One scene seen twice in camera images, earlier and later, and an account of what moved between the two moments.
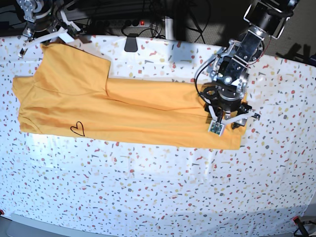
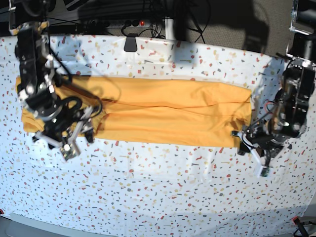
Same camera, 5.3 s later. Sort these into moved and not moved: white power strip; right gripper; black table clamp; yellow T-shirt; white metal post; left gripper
Moved: yellow T-shirt; left gripper; right gripper
Not moved: white metal post; white power strip; black table clamp
